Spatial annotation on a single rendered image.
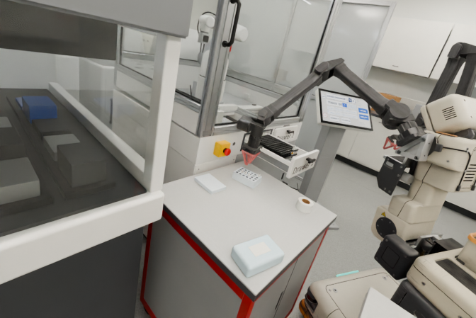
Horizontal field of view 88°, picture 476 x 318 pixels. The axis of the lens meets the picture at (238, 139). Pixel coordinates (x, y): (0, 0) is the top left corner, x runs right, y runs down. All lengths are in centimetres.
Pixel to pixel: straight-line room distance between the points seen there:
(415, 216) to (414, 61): 330
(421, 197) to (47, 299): 142
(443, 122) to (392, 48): 327
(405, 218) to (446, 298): 34
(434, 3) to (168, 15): 456
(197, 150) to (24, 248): 72
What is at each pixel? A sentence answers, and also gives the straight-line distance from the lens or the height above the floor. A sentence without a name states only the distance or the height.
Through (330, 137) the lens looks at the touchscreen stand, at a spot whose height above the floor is 82.
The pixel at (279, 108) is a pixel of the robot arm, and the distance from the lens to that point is 117.
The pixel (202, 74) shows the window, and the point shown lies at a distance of 115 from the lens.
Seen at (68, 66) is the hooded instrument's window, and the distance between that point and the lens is 58.
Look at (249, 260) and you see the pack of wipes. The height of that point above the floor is 80.
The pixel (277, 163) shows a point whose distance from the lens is 130.
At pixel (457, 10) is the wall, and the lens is 491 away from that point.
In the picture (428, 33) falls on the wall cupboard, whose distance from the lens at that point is 449.
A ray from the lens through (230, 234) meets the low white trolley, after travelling 93.
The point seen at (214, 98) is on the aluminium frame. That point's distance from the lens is 112.
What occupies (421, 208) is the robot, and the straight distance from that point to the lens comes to 139.
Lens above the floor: 137
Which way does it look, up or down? 20 degrees down
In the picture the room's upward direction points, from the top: 13 degrees clockwise
